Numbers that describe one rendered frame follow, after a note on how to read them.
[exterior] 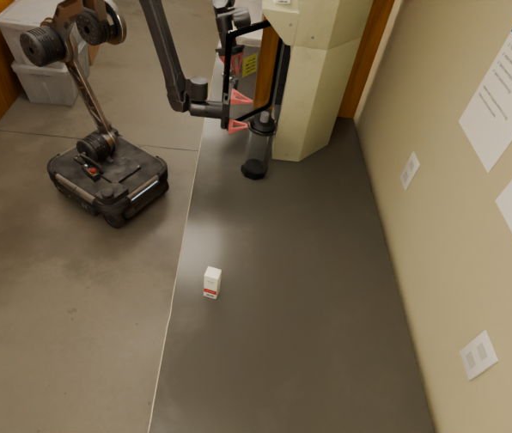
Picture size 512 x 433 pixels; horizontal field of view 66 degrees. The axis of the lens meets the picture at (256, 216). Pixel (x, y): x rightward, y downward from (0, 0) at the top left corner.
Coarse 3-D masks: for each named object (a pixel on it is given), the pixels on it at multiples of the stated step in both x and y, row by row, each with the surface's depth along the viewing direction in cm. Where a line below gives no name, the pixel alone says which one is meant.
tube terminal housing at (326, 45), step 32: (320, 0) 117; (352, 0) 122; (320, 32) 124; (352, 32) 133; (320, 64) 132; (352, 64) 146; (288, 96) 141; (320, 96) 144; (288, 128) 151; (320, 128) 159; (288, 160) 162
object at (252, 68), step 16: (256, 32) 143; (272, 32) 150; (240, 48) 142; (256, 48) 149; (272, 48) 156; (224, 64) 142; (240, 64) 147; (256, 64) 154; (272, 64) 162; (240, 80) 152; (256, 80) 160; (256, 96) 166; (240, 112) 164
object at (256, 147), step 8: (248, 120) 139; (248, 136) 141; (256, 136) 138; (264, 136) 136; (272, 136) 140; (248, 144) 143; (256, 144) 140; (264, 144) 140; (248, 152) 145; (256, 152) 143; (264, 152) 143; (248, 160) 147; (256, 160) 145; (264, 160) 146; (248, 168) 149; (256, 168) 148; (264, 168) 150
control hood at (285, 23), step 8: (264, 0) 124; (272, 0) 125; (296, 0) 128; (264, 8) 120; (272, 8) 121; (280, 8) 122; (288, 8) 122; (296, 8) 123; (272, 16) 121; (280, 16) 121; (288, 16) 121; (296, 16) 121; (272, 24) 123; (280, 24) 123; (288, 24) 123; (296, 24) 123; (280, 32) 124; (288, 32) 124; (288, 40) 126
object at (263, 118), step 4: (264, 112) 136; (256, 116) 139; (260, 116) 136; (264, 116) 135; (268, 116) 135; (252, 120) 138; (256, 120) 137; (260, 120) 137; (264, 120) 136; (268, 120) 138; (272, 120) 138; (252, 124) 137; (256, 124) 136; (260, 124) 136; (264, 124) 136; (268, 124) 137; (272, 124) 137; (256, 128) 136; (260, 128) 135; (264, 128) 135; (268, 128) 136; (272, 128) 137
